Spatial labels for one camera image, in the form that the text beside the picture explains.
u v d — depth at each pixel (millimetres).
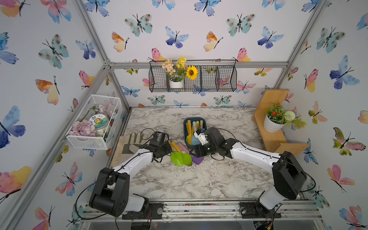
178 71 864
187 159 911
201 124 1042
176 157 910
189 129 1023
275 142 932
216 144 653
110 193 420
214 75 961
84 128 598
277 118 866
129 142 982
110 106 786
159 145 712
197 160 909
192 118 1105
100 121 657
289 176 442
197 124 1044
